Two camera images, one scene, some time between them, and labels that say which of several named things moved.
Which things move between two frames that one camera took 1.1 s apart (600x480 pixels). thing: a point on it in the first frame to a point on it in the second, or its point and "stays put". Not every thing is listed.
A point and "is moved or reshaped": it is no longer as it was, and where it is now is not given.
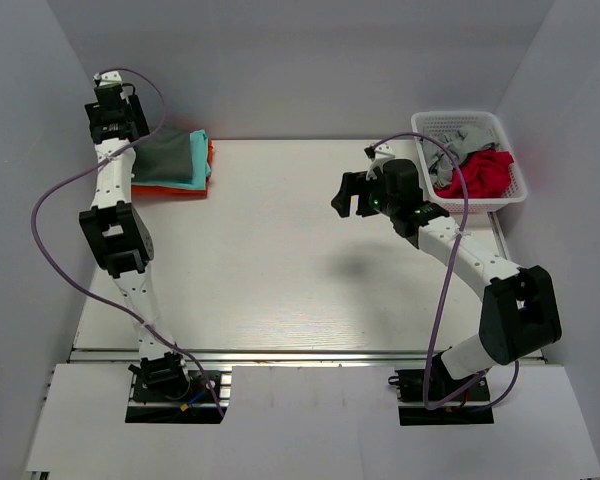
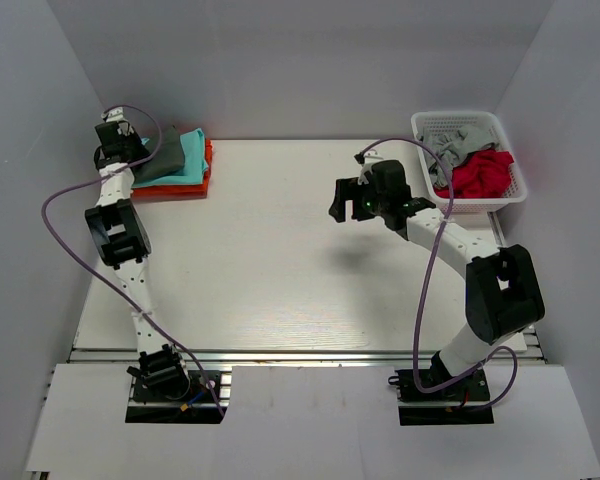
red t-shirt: [487, 174] stays put
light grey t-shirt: [461, 142] stays put
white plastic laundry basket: [494, 176] stays put
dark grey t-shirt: [165, 155] is moved or reshaped
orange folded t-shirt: [152, 191] stays put
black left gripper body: [135, 115] to [134, 145]
